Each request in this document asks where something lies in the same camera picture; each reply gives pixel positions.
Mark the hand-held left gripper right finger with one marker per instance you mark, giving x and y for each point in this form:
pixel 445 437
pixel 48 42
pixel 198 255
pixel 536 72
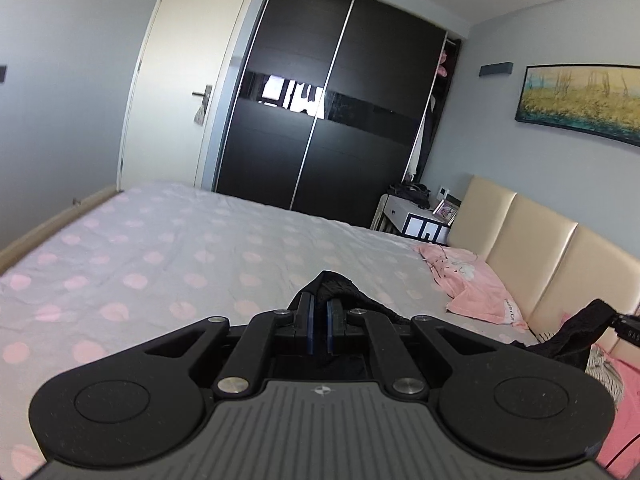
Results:
pixel 332 322

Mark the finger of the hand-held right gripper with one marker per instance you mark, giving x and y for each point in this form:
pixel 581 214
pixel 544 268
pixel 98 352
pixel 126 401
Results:
pixel 616 320

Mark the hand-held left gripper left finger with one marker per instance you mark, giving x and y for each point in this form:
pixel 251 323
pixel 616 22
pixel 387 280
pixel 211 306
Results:
pixel 310 322

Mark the black shorts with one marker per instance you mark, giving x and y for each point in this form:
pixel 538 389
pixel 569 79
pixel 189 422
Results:
pixel 340 284

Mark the dark hanging clothes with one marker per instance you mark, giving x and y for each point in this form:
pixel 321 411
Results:
pixel 425 135

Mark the striped cloth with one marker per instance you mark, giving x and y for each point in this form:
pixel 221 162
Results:
pixel 602 372

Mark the bright pink cloth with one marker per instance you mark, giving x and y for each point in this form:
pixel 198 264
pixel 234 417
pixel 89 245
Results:
pixel 622 420

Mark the beige padded headboard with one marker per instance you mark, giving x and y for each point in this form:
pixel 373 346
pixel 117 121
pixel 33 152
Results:
pixel 540 245

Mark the white nightstand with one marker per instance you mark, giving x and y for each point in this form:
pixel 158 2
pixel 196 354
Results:
pixel 400 217

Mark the pink printed pillow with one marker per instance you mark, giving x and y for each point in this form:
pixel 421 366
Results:
pixel 475 280

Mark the pink polka dot bed sheet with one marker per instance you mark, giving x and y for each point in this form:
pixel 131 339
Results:
pixel 175 260

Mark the black bag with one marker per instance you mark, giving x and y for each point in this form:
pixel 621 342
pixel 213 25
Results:
pixel 410 192

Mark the small hanging door tag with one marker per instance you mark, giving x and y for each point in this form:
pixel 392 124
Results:
pixel 199 116

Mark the black sliding door wardrobe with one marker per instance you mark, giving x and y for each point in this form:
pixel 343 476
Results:
pixel 350 60

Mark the pink plush toy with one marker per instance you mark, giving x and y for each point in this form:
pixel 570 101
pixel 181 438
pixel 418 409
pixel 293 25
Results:
pixel 443 66

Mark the white door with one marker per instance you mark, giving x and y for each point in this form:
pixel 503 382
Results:
pixel 190 50

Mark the photo frame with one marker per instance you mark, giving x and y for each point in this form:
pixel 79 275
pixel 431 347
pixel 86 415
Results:
pixel 445 211

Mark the white wall switch panel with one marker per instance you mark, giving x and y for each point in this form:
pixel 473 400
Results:
pixel 444 191

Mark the landscape wall painting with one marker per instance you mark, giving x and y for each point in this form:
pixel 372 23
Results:
pixel 580 100

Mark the dark bar wall lamp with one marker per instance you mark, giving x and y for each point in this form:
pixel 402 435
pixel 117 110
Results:
pixel 496 69

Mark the wooden bed frame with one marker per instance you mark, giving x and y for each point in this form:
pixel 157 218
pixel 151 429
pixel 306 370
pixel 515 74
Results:
pixel 45 225

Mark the dark wall switch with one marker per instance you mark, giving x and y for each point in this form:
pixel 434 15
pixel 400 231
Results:
pixel 3 74

